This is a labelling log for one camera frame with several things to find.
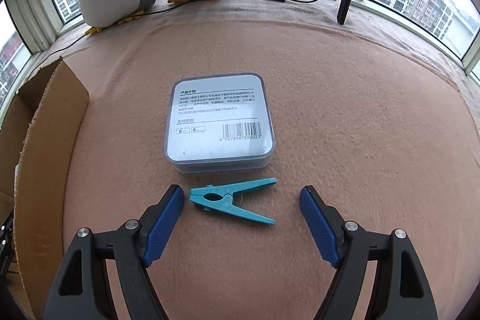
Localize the brown cardboard box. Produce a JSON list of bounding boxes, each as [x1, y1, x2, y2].
[[1, 58, 89, 319]]

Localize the teal clothespin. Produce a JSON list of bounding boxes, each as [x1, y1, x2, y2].
[[189, 178, 277, 225]]

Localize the clear square plastic case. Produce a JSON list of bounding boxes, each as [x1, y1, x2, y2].
[[164, 73, 276, 174]]

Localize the black ring light cable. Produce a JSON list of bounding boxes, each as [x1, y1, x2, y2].
[[48, 0, 339, 58]]

